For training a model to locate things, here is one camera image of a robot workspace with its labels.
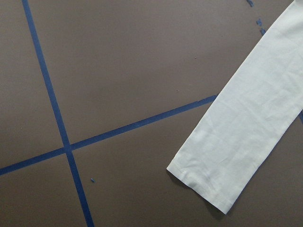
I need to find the cream long-sleeve cat shirt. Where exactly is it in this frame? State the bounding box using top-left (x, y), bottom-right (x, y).
top-left (167, 0), bottom-right (303, 214)

